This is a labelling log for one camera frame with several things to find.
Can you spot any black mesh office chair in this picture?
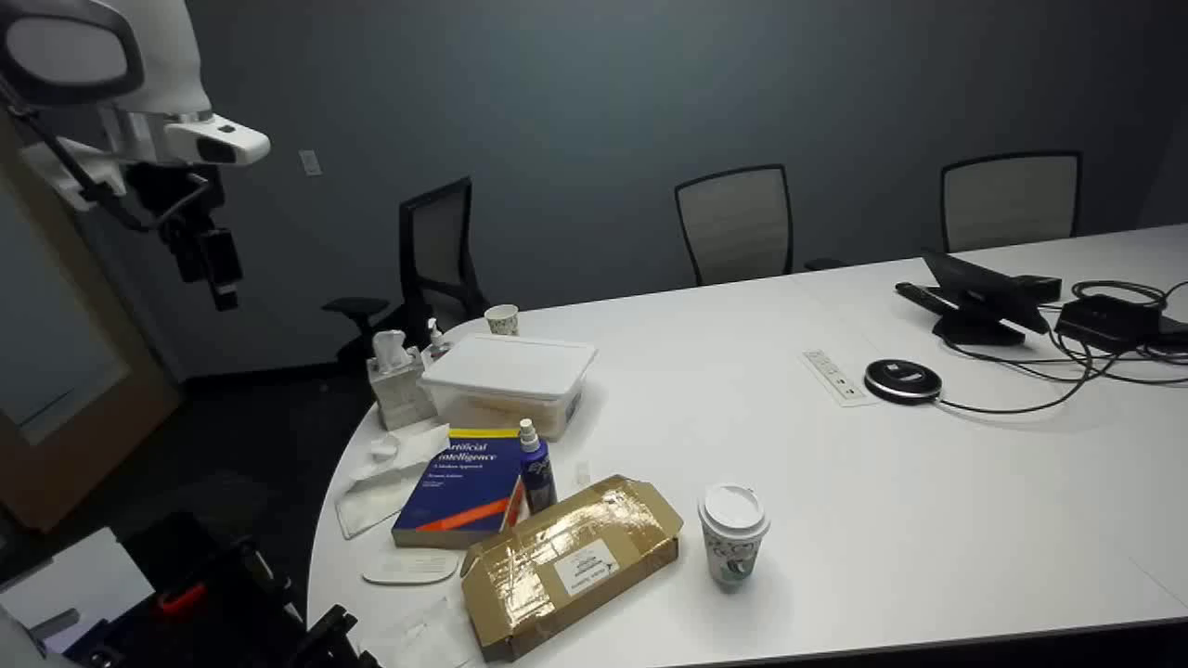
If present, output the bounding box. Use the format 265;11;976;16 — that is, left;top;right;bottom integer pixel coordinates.
323;176;490;375

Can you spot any small white jar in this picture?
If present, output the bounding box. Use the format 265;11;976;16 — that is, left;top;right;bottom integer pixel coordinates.
481;302;525;340

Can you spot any blue textbook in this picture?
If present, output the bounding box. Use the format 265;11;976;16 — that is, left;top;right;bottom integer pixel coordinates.
389;423;535;553

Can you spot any black adapter cable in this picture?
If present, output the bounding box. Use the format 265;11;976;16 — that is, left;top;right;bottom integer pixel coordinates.
1049;280;1188;391

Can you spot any round black speaker puck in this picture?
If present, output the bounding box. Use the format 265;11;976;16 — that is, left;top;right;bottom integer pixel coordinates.
861;355;947;407

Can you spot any white oval lid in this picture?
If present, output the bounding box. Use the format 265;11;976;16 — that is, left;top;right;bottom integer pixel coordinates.
359;553;459;590

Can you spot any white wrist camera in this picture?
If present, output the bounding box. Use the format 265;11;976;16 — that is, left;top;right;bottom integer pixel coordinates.
161;112;275;171

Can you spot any white remote control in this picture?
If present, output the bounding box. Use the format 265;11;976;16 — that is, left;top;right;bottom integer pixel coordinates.
798;348;870;407

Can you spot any white paper sheet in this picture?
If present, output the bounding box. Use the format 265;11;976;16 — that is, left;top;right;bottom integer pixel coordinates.
0;522;161;662

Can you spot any flat cardboard box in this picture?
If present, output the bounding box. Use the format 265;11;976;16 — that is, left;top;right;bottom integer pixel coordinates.
457;473;687;663

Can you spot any paper coffee cup white lid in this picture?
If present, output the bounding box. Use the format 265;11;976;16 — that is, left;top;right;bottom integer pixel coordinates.
697;478;772;593

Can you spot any white stacked object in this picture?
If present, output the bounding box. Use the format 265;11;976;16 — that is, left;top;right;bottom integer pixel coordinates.
368;328;437;436

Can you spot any black power adapter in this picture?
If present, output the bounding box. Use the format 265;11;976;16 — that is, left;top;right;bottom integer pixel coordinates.
1056;293;1166;355

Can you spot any black conference device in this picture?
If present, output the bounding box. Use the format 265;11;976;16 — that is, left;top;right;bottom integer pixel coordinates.
891;251;1066;348

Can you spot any black equipment with red part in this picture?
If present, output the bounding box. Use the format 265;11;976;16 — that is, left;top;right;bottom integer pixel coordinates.
71;505;381;668

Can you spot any wooden door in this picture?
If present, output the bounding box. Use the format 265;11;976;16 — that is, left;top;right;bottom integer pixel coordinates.
0;124;187;536

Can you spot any white paper napkin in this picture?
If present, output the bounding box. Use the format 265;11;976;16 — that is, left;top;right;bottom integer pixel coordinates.
333;423;457;543

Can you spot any grey mesh office chair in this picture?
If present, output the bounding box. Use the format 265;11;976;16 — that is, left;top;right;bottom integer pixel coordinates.
672;159;798;291
937;149;1087;258

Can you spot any black speaker cable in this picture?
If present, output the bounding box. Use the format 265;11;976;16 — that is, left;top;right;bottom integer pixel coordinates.
933;332;1105;418

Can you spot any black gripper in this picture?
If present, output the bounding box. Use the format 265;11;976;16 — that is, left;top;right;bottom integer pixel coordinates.
123;159;245;316

